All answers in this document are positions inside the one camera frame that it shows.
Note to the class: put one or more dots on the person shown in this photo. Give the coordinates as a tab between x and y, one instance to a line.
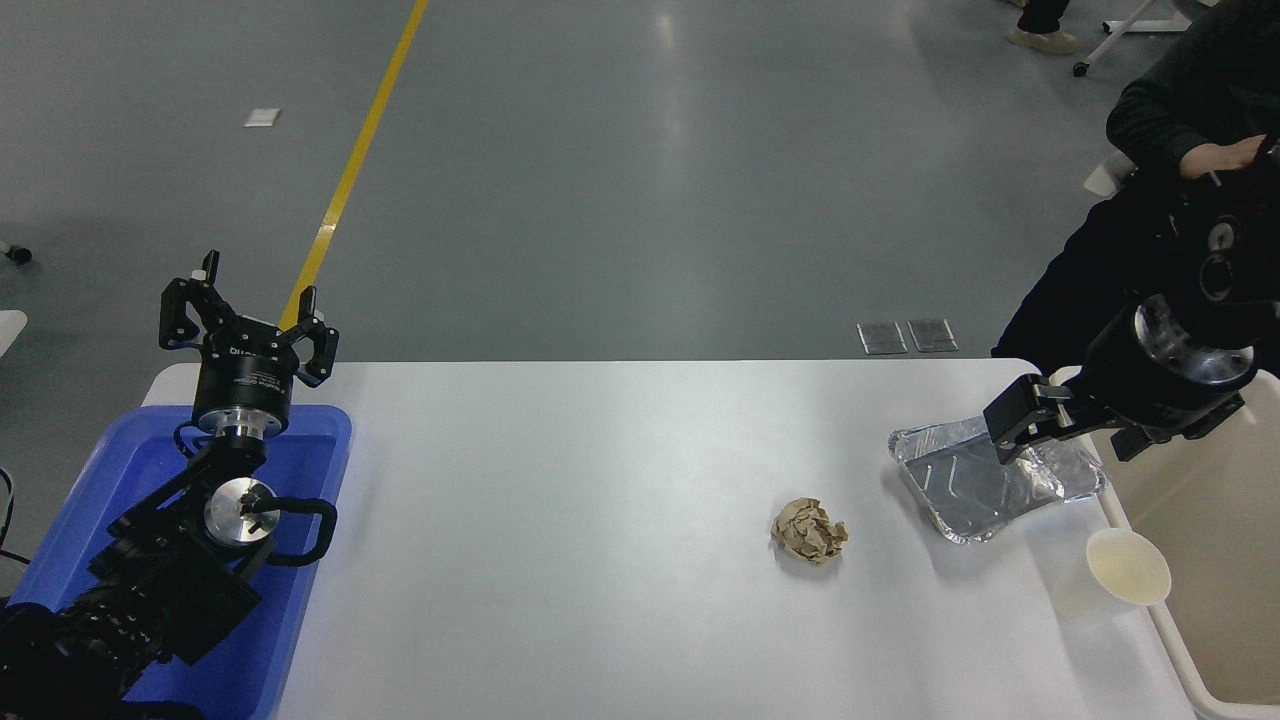
1090	270
1045	38

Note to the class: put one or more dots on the black caster wheel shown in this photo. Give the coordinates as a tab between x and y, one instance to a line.
18	254

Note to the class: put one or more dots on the person's forearm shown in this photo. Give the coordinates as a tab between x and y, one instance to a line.
1150	120

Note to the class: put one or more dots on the blue plastic tray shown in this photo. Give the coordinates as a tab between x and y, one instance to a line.
300	500

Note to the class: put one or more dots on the large pale bin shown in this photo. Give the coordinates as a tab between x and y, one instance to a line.
1220	560

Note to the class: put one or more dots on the white floor patch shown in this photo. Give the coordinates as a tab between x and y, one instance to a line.
262	117

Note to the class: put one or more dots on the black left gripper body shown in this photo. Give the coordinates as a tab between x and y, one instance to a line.
245	385

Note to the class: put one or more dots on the crumpled tan paper ball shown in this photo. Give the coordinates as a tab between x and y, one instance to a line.
808	532

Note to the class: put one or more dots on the white wheeled stand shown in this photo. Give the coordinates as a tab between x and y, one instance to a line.
1125	30

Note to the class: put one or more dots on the silver foil tray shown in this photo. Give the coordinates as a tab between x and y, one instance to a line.
960	495

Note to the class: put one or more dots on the white chair seat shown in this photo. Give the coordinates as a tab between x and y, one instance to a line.
1105	175

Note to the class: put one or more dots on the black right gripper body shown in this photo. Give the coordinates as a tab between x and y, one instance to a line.
1140	395

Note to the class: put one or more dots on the white flat object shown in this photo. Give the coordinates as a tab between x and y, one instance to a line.
10	330

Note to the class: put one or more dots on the metal floor plate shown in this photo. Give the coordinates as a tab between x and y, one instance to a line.
932	335
881	337

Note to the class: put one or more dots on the person's hand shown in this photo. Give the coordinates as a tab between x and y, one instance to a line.
1222	155

